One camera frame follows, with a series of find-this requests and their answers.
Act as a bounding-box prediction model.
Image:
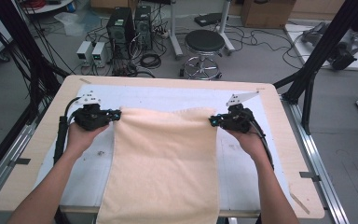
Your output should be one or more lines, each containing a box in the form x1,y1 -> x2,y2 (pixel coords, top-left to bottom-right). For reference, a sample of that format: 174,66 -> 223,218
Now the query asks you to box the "grey and black machine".
301,21 -> 358,71

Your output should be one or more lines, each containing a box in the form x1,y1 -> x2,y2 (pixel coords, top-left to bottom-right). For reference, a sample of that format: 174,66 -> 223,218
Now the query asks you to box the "person's right hand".
223,123 -> 270,165

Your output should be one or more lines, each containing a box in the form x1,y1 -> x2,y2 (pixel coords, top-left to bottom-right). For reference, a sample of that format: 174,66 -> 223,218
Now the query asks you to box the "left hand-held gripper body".
73,91 -> 113,132

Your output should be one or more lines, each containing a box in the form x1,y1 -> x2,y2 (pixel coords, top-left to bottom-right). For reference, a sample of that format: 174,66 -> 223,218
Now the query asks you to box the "right hand-held gripper black cable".
247,118 -> 275,172

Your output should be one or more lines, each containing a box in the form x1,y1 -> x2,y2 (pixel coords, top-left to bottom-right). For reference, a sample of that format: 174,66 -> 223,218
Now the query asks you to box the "clear plastic bag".
54,11 -> 102,36

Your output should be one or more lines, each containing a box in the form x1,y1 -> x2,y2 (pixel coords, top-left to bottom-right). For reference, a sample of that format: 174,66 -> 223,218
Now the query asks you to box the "black metal frame stand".
273,0 -> 358,135

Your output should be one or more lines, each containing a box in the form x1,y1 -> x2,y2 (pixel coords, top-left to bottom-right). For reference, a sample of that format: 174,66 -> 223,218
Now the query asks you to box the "black metal frame with cables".
0,0 -> 71,125

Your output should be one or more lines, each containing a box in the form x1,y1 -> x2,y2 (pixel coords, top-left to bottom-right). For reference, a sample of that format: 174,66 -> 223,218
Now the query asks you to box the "white floor board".
283,22 -> 358,73

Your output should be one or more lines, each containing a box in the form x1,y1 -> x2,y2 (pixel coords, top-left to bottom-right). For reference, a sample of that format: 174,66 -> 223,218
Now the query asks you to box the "black round stool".
180,29 -> 227,80

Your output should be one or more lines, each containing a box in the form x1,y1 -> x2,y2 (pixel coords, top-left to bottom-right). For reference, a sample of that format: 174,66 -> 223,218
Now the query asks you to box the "left hand-held gripper black cable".
53,96 -> 82,165

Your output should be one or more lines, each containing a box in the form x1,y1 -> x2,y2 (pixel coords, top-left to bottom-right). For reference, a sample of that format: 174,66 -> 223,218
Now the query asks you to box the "cardboard box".
241,0 -> 296,30

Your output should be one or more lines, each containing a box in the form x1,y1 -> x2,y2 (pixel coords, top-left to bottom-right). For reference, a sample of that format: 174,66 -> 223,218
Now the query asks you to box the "aluminium rail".
281,94 -> 351,224
0,104 -> 49,213

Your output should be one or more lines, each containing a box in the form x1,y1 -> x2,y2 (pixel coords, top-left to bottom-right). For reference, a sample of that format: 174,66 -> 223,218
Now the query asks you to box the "coiled black cable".
139,53 -> 162,70

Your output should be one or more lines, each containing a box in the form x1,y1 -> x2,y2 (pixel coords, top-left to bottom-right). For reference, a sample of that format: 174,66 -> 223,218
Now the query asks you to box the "slim black computer tower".
133,4 -> 154,50

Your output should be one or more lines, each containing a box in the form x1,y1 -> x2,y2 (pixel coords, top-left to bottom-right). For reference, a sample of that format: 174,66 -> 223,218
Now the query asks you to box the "cream towel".
96,106 -> 221,224

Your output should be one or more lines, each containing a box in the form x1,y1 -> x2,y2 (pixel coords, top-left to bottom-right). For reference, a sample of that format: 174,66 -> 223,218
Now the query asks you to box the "hand-held gripper black cable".
247,118 -> 275,172
53,96 -> 82,165

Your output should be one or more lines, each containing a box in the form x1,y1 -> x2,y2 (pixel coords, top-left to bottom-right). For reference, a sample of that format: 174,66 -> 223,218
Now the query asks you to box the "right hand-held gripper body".
218,91 -> 260,134

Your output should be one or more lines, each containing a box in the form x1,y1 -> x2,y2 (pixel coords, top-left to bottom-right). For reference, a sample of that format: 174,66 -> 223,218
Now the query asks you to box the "white grid mat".
34,83 -> 296,213

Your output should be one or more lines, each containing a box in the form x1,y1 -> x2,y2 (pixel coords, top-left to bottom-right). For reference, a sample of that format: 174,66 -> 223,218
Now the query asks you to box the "black flat device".
194,12 -> 223,27

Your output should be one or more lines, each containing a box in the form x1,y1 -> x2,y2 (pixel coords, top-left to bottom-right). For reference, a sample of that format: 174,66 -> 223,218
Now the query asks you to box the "white desk leg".
215,0 -> 237,56
167,0 -> 185,61

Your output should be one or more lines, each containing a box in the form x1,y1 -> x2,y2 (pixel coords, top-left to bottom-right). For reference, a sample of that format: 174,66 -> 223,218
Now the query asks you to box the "white power supply unit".
91,41 -> 111,68
76,40 -> 94,66

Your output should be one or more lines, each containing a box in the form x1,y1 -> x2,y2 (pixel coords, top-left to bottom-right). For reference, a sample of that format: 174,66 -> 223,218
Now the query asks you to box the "tan tape strip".
288,190 -> 311,216

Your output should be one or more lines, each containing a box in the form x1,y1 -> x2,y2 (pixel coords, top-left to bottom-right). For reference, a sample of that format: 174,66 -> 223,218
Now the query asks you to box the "person's left hand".
65,120 -> 110,160

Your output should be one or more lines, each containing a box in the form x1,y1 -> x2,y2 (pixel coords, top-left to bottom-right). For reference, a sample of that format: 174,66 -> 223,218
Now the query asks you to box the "large black computer tower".
105,7 -> 136,60

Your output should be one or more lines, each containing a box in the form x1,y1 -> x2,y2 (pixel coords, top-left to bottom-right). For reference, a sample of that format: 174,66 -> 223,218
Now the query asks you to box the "white round table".
20,0 -> 75,15

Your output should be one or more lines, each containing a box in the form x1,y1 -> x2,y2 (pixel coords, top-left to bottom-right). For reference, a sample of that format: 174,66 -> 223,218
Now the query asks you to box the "grey metal bracket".
7,158 -> 32,167
299,171 -> 321,182

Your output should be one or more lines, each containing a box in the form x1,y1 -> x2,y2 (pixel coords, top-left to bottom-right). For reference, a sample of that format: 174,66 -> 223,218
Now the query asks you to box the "black floor cable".
234,26 -> 304,70

